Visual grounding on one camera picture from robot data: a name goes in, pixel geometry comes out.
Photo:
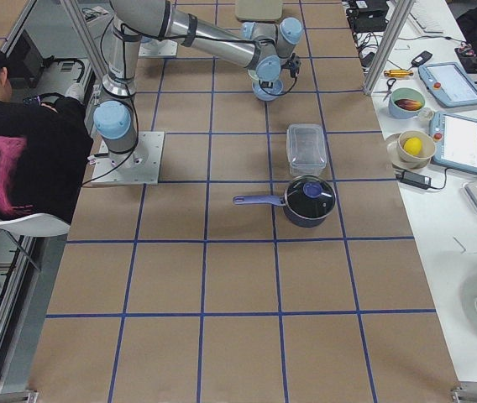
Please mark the aluminium frame post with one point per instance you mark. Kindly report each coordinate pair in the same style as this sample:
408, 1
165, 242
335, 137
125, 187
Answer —
394, 27

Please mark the black power adapter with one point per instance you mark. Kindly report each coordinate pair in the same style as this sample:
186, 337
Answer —
414, 179

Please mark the clear plastic food container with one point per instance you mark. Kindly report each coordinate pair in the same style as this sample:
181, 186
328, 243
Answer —
306, 149

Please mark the yellow handled screwdriver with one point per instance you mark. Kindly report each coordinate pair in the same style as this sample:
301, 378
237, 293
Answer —
398, 73

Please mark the person in black clothes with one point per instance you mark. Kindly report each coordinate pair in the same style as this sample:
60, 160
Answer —
43, 153

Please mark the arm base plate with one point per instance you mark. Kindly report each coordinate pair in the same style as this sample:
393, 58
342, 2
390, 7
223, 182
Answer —
153, 48
140, 167

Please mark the teach pendant tablet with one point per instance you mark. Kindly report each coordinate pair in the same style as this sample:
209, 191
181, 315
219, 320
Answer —
455, 137
449, 84

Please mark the beige bowl with lemon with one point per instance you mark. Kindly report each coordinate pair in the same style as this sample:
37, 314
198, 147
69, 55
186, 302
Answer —
410, 150

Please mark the black scissors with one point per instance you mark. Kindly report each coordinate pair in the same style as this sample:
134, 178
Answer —
389, 86

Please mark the cream and chrome toaster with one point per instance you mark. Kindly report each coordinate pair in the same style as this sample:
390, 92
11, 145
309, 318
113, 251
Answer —
258, 10

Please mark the blue bowl with fruit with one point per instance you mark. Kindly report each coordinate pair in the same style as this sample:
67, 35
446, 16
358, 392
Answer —
405, 103

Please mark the dark blue saucepan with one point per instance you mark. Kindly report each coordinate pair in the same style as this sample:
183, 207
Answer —
306, 201

